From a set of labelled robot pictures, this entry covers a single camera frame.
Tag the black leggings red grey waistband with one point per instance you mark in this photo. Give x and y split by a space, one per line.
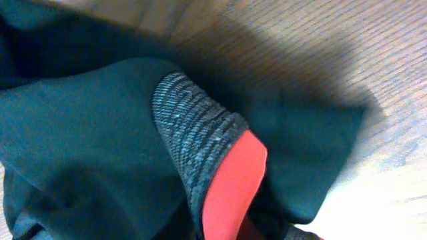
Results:
178 132

